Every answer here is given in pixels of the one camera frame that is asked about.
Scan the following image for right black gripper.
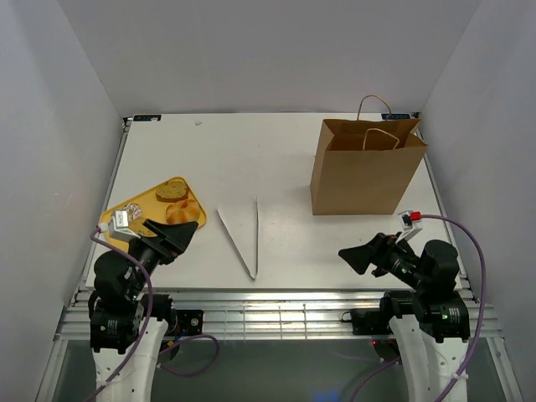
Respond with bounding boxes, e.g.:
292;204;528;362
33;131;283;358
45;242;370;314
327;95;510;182
338;230;428;289

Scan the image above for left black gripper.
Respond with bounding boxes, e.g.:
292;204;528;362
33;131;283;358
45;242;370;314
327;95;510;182
125;217;198;298

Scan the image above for golden bread roll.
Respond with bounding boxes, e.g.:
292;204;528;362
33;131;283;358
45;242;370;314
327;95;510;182
166;198;201;224

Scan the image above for seeded bread slice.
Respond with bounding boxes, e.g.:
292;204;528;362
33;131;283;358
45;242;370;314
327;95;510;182
155;181;189;203

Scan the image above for sprinkled chocolate donut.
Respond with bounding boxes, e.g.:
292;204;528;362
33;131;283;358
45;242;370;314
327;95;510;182
122;203;143;223

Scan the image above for metal serving tongs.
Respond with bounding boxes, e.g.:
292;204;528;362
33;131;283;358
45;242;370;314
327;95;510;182
217;198;260;281

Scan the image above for brown paper bag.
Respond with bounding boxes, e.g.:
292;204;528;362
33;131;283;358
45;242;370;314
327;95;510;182
310;108;428;215

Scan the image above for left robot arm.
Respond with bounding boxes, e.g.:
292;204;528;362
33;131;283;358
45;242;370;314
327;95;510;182
88;213;198;401

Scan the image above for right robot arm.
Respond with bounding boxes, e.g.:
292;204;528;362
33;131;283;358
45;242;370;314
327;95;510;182
338;233;471;401

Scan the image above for yellow bread slice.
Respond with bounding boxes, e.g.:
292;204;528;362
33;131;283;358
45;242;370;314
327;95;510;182
129;218;157;237

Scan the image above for yellow plastic tray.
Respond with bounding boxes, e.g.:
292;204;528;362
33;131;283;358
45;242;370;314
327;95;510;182
99;177;207;251

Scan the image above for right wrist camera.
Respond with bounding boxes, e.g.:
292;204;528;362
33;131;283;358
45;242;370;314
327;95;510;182
396;210;422;243

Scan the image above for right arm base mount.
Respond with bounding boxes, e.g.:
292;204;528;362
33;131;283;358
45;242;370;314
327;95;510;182
341;308;392;336

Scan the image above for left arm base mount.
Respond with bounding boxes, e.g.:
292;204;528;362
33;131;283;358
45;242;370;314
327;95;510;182
166;309;204;338

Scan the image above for aluminium frame rail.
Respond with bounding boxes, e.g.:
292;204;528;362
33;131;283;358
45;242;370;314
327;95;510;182
54;289;503;341

